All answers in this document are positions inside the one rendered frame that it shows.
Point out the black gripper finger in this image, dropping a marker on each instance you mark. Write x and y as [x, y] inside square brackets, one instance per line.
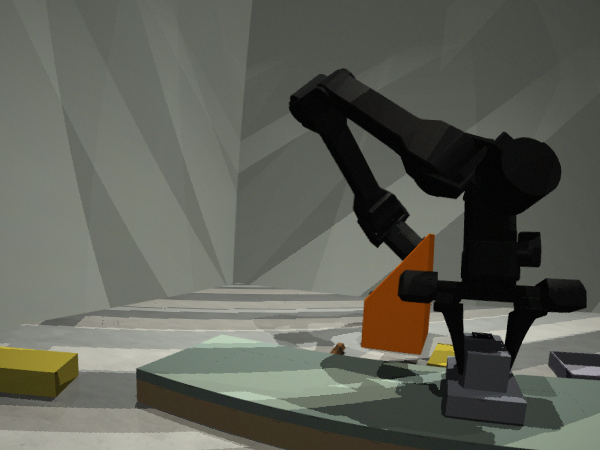
[453, 315]
[518, 324]

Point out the yellow rectangular block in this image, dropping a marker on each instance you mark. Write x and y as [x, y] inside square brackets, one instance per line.
[36, 372]
[439, 355]

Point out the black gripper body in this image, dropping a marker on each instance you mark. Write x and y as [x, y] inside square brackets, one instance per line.
[556, 295]

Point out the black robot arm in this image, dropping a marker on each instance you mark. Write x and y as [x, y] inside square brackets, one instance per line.
[501, 178]

